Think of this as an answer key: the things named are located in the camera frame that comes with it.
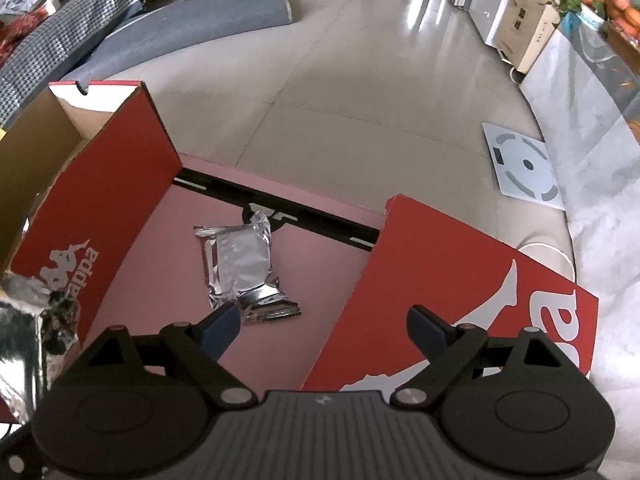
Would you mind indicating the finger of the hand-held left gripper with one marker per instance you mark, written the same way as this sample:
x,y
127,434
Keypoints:
x,y
15,455

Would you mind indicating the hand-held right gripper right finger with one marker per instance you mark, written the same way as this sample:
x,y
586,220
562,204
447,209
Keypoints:
x,y
425,332

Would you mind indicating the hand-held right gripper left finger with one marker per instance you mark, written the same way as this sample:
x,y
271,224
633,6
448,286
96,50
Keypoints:
x,y
222,327

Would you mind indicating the red shoe box lid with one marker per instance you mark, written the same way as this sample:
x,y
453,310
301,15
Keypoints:
x,y
450,300

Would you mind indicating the silver foil snack packet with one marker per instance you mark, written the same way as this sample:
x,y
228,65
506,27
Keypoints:
x,y
22,340
240,265

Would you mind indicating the red cardboard shoe box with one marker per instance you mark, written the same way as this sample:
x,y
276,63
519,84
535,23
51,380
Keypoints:
x,y
115,185

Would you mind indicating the white bathroom scale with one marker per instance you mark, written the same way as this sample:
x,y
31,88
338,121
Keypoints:
x,y
525,165

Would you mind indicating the grey rolled rug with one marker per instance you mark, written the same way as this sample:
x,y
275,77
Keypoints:
x,y
200,15

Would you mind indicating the beige cardboard carton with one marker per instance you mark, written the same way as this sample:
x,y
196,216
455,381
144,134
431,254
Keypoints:
x,y
530,30

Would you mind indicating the white chest freezer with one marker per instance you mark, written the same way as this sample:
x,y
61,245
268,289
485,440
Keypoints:
x,y
490,5

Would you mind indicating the wicker fruit basket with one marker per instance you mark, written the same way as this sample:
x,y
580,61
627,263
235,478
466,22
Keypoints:
x,y
625,10

